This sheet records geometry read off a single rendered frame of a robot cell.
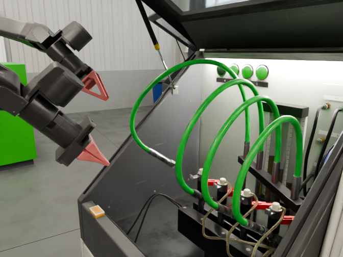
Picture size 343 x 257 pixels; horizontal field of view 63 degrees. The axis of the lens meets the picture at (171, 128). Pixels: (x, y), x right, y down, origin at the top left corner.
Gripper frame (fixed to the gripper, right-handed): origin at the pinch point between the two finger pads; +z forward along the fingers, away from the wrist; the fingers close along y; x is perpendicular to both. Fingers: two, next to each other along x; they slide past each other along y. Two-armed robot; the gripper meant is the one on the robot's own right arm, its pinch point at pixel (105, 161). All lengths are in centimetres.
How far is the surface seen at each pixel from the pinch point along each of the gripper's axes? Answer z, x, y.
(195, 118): 7.8, -3.3, 20.5
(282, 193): 37.1, -9.9, 22.1
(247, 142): 36.8, 12.7, 30.2
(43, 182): 61, 268, -111
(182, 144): 9.3, -4.2, 14.1
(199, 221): 34.0, 2.5, 1.9
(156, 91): 199, 591, 101
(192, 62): 5.2, 15.2, 34.5
